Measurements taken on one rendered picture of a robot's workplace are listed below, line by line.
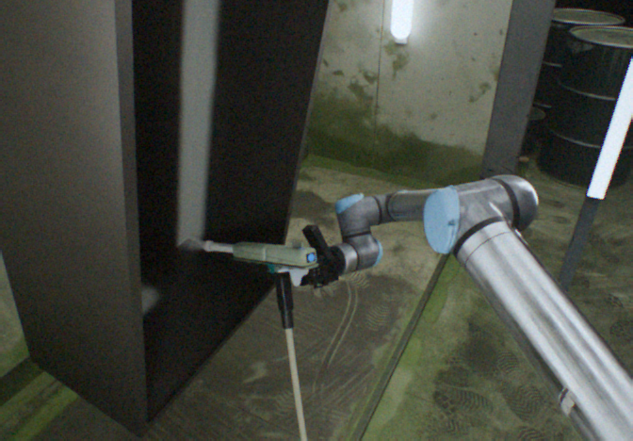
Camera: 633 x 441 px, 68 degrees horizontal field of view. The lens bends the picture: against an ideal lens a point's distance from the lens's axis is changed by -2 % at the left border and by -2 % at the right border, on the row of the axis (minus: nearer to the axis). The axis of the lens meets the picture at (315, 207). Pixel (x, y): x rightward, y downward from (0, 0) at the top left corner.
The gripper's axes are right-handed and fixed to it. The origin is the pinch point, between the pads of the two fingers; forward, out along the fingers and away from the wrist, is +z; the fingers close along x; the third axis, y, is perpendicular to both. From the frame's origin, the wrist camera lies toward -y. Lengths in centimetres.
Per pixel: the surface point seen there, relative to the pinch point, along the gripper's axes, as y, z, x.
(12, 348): 30, 45, 92
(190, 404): 53, 2, 51
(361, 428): 60, -35, 7
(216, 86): -47.2, 4.4, 15.7
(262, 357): 45, -28, 49
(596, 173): -17, -109, -42
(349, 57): -87, -137, 95
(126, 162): -26, 49, -31
